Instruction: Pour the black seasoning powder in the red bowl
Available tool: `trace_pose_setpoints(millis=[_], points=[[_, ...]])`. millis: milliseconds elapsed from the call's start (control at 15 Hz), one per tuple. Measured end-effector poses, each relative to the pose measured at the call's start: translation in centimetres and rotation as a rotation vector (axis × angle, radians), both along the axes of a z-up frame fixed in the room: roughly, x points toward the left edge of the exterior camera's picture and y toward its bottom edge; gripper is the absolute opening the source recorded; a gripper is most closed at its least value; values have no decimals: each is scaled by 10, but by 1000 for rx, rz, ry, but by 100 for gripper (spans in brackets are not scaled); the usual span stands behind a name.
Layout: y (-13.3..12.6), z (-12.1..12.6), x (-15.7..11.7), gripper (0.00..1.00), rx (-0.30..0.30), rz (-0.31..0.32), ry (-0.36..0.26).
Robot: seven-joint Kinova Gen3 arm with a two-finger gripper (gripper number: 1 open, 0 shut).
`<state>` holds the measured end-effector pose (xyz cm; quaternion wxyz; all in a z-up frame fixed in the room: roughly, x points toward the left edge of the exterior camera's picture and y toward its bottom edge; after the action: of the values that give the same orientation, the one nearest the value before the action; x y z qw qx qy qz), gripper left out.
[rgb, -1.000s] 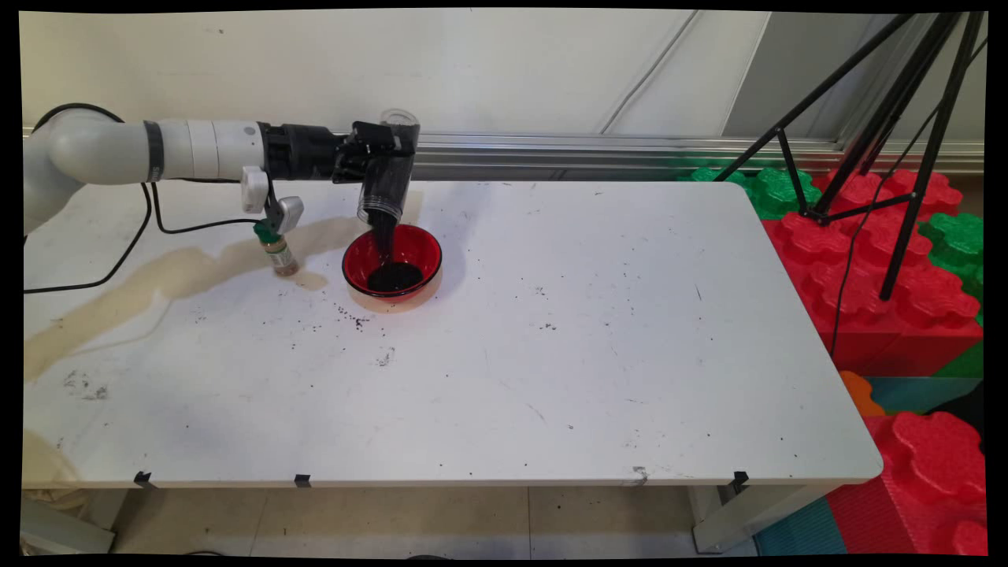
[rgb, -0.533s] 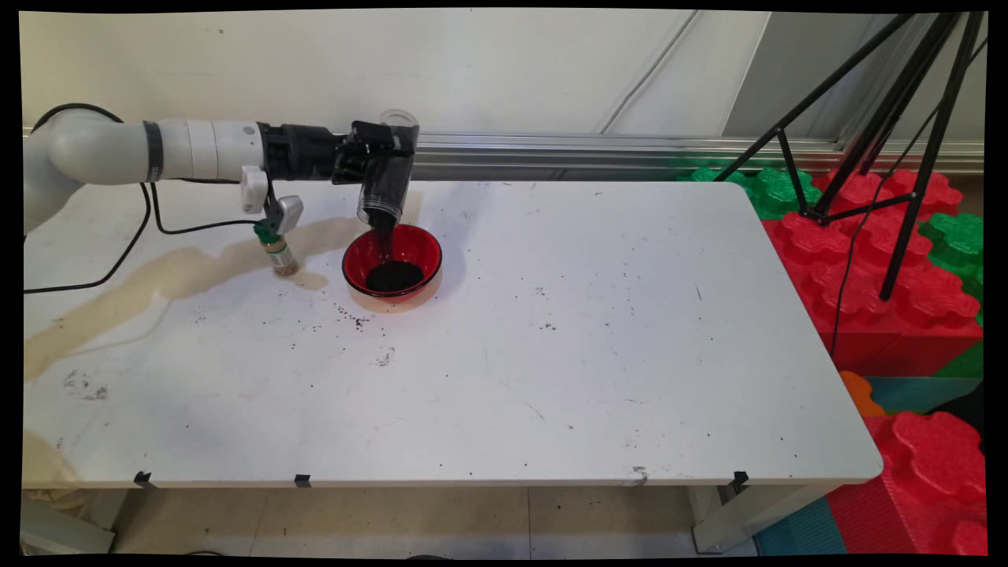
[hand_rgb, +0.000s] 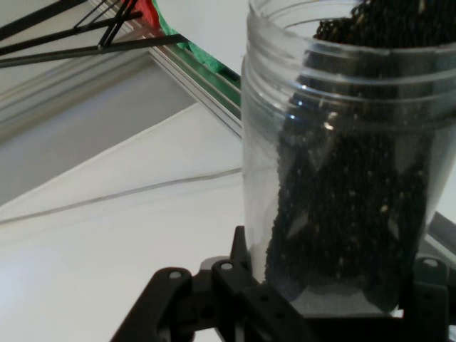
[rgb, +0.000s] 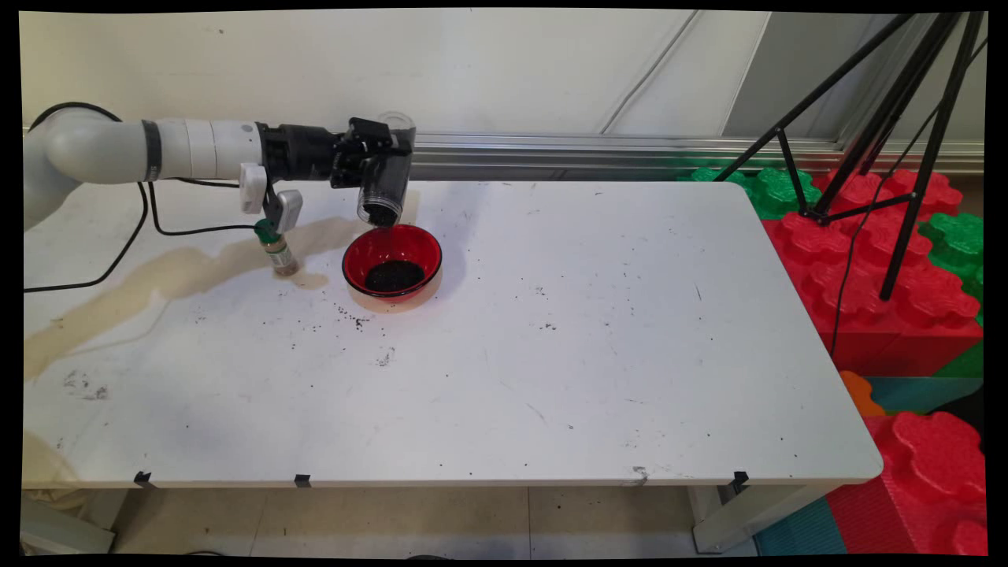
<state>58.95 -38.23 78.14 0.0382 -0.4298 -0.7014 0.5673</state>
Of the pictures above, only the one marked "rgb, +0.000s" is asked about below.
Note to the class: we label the pile of black seeds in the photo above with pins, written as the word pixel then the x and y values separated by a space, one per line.
pixel 394 276

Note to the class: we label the red bowl with black rim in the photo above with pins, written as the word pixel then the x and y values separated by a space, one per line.
pixel 362 252

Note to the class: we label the teal foam mat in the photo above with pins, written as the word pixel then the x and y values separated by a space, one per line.
pixel 799 531
pixel 921 392

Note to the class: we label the white table leg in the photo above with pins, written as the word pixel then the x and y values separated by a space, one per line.
pixel 63 531
pixel 740 520

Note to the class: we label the orange foam piece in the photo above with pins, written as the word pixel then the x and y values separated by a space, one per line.
pixel 858 394

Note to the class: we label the clear jar with black seeds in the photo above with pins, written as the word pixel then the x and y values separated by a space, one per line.
pixel 386 193

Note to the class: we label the black tripod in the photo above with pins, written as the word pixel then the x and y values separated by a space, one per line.
pixel 913 209

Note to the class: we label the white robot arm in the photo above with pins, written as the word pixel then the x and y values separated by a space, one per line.
pixel 94 150

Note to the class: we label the spice bottle with green cap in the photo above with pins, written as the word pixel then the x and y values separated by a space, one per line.
pixel 279 256

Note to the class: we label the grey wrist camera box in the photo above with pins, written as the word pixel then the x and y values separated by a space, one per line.
pixel 287 211

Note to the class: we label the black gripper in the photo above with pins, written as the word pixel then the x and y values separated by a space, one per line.
pixel 299 152

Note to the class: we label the aluminium rail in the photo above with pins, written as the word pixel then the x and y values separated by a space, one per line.
pixel 551 150

